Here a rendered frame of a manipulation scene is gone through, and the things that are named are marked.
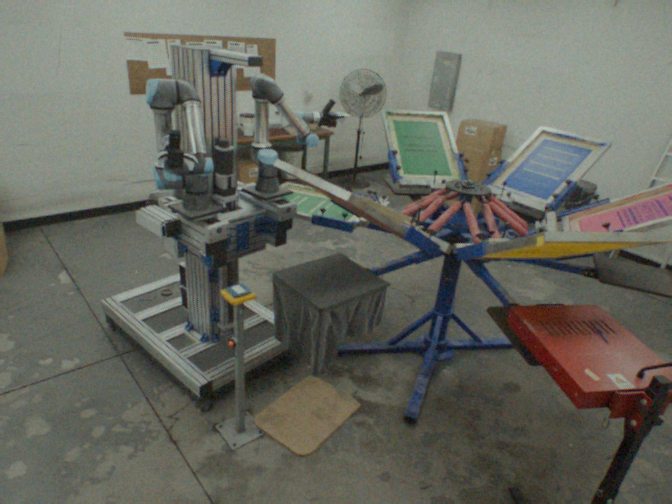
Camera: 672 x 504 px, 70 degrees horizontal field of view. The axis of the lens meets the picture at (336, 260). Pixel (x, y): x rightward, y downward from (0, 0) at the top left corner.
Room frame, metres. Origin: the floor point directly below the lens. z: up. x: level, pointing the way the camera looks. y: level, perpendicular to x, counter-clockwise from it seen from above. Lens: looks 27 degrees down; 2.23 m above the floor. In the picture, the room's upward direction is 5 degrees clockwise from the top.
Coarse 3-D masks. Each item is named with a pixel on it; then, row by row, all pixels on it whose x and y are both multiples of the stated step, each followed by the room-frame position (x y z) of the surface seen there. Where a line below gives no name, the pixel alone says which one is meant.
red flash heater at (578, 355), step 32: (512, 320) 1.88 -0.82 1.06; (544, 320) 1.83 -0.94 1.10; (576, 320) 1.85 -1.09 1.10; (608, 320) 1.87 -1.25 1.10; (544, 352) 1.62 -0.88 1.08; (576, 352) 1.60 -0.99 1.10; (608, 352) 1.62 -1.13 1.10; (640, 352) 1.64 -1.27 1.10; (576, 384) 1.41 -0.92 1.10; (608, 384) 1.42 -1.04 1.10; (640, 384) 1.44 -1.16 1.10
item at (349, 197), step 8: (280, 160) 2.40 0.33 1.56; (280, 168) 2.38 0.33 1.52; (288, 168) 2.33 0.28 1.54; (296, 168) 2.29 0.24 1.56; (304, 176) 2.22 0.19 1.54; (312, 176) 2.19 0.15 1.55; (312, 184) 2.19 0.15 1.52; (320, 184) 2.13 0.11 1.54; (328, 184) 2.10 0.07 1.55; (336, 192) 2.04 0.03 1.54; (344, 192) 2.01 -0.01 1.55; (344, 200) 2.01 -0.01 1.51; (352, 200) 1.99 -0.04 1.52; (360, 200) 2.03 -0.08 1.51; (360, 208) 2.03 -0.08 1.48; (368, 208) 2.06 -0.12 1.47; (360, 216) 2.82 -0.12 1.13; (376, 216) 2.10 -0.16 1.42; (384, 216) 2.14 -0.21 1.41; (384, 224) 2.16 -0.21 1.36; (392, 224) 2.18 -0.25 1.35; (400, 232) 2.22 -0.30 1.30
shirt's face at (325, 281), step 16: (336, 256) 2.59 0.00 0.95; (288, 272) 2.34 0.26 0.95; (304, 272) 2.36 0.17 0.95; (320, 272) 2.37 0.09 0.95; (336, 272) 2.39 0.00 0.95; (352, 272) 2.41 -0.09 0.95; (368, 272) 2.42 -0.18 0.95; (304, 288) 2.18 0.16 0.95; (320, 288) 2.20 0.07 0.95; (336, 288) 2.21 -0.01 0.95; (352, 288) 2.23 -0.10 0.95; (368, 288) 2.24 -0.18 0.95; (320, 304) 2.04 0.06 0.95
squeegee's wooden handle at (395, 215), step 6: (366, 198) 2.68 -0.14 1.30; (372, 204) 2.62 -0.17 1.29; (378, 204) 2.60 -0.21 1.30; (384, 210) 2.55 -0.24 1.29; (390, 210) 2.52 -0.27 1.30; (390, 216) 2.50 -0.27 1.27; (396, 216) 2.47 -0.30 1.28; (402, 216) 2.45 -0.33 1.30; (408, 216) 2.44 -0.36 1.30; (402, 222) 2.43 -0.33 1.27
